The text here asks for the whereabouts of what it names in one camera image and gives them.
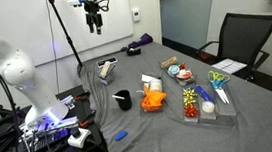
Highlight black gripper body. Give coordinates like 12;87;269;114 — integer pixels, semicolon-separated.
84;8;104;27

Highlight wooden block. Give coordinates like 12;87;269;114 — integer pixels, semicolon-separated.
98;60;113;79

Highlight clear plastic bowl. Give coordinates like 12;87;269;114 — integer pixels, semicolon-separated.
97;63;119;87

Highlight small blue oblong object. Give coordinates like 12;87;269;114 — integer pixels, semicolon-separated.
113;130;129;142

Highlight purple cloth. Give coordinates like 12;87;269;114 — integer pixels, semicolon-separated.
119;32;155;52

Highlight whiteboard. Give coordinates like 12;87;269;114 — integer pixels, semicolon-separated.
0;0;139;84

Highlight white paper sheet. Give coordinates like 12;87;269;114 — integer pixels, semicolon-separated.
140;72;158;86

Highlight white marker pen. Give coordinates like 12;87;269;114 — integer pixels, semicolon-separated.
111;93;126;101

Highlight black cup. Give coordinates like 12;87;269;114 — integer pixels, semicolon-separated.
113;88;134;113

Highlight cork coloured wooden piece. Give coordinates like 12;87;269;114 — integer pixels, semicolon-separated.
159;55;179;70

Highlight white tape roll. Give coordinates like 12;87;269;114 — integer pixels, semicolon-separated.
147;78;164;94

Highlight light blue ribbon spool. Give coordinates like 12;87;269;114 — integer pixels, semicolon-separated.
166;64;181;78

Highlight orange crumpled cloth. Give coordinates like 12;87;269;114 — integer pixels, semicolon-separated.
139;82;169;114

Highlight clear tray with orange cloth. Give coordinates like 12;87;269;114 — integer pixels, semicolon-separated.
136;70;168;116

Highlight clear tray with ribbon spools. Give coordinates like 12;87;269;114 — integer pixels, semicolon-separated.
158;55;199;90

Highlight white emergency stop button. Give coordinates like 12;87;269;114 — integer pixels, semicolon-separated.
66;125;94;151

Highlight gold gift bow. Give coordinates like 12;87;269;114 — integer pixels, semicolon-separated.
181;86;199;107

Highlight red gift bow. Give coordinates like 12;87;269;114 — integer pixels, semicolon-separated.
183;103;200;119

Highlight blue marker pen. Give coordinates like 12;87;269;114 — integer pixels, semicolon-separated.
194;84;215;105

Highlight grey table cloth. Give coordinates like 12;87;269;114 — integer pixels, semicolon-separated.
75;30;272;152

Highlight small clear tape roll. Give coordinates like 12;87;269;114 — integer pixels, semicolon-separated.
201;100;217;115

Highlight printed paper sheet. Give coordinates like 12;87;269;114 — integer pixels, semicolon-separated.
210;56;248;78

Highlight black mesh office chair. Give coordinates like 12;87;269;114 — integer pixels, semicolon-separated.
192;8;272;85

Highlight clear compartment organizer tray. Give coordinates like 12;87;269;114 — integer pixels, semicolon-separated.
179;81;238;124

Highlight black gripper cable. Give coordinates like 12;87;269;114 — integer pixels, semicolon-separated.
96;0;112;14

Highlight black camera tripod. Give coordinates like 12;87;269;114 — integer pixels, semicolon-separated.
41;0;85;72

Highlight white wall thermostat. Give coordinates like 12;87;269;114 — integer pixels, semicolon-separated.
131;7;142;23

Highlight green handled scissors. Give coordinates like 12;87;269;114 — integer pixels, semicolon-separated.
207;68;229;106

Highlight blue handled scissors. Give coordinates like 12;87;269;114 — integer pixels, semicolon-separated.
212;73;234;106

